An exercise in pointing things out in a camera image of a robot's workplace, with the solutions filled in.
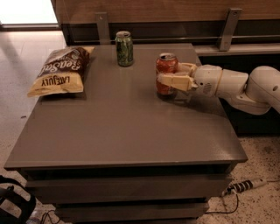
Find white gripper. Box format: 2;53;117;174
158;62;222;96

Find red coke can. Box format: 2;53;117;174
156;52;179;98

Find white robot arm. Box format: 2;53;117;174
157;63;280;115

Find green soda can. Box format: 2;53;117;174
115;31;134;67

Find grey counter ledge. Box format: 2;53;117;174
194;43;280;57

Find grey drawer cabinet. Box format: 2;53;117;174
5;44;247;224

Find top grey drawer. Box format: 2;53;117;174
27;174;231;204

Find grey drawer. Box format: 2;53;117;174
27;174;231;204
55;203;209;223

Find brown yellow chip bag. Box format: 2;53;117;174
27;46;95;97

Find wooden counter panel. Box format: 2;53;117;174
52;0;280;24

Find lower grey drawer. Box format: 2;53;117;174
55;203;209;223

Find right metal bracket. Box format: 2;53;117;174
217;8;242;52

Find metal bracket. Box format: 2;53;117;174
95;12;111;45
217;8;242;52

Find left metal bracket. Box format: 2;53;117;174
95;12;111;45

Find black power cable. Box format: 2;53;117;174
205;193;240;215

